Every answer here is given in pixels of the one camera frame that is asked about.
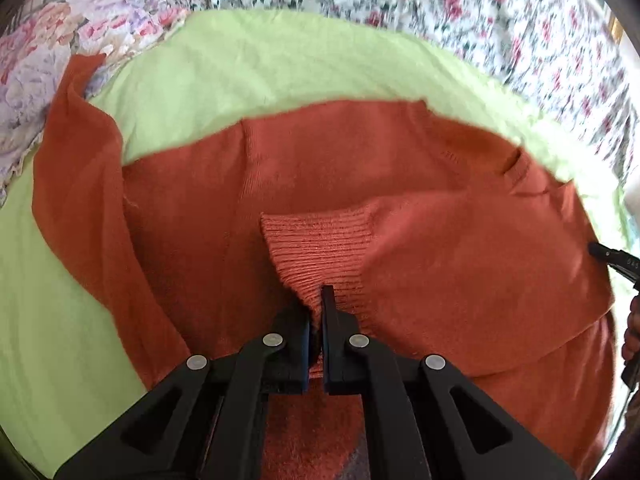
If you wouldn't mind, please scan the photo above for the rust orange knit sweater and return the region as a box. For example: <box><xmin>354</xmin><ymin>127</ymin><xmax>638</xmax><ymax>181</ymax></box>
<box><xmin>32</xmin><ymin>55</ymin><xmax>615</xmax><ymax>478</ymax></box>

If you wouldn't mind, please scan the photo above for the person's right hand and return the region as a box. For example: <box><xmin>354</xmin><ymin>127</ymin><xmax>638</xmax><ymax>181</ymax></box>
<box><xmin>622</xmin><ymin>296</ymin><xmax>640</xmax><ymax>364</ymax></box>

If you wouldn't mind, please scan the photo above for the light green bed sheet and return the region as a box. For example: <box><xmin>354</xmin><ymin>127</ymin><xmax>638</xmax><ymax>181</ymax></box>
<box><xmin>1</xmin><ymin>10</ymin><xmax>639</xmax><ymax>477</ymax></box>

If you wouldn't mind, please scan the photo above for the rose floral white quilt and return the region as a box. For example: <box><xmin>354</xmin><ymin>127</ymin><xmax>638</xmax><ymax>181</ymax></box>
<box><xmin>152</xmin><ymin>0</ymin><xmax>639</xmax><ymax>183</ymax></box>

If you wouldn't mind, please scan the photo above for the purple pink floral pillow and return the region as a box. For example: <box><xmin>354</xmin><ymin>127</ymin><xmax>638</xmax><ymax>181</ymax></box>
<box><xmin>1</xmin><ymin>0</ymin><xmax>189</xmax><ymax>200</ymax></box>

